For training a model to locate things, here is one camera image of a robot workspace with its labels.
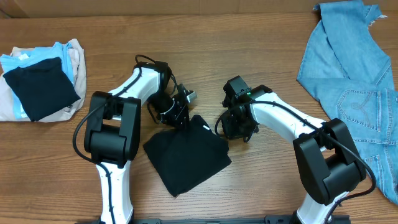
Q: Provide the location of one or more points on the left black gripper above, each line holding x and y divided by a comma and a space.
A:
176, 119

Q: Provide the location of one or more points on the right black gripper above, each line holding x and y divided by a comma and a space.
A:
226, 124

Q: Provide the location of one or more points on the black t-shirt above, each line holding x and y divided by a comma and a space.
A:
184, 158

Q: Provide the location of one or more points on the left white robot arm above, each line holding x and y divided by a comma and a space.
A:
113, 127

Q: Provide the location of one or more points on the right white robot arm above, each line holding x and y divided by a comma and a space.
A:
328, 162

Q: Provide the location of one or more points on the folded beige garment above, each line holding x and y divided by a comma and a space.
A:
73, 64

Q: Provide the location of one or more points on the blue denim jeans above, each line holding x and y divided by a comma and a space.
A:
345, 70

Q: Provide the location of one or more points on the folded black garment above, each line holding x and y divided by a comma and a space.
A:
42, 88

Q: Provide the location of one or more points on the folded light blue garment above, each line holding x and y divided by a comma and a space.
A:
41, 82

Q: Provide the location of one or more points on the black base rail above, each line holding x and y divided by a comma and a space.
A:
217, 221

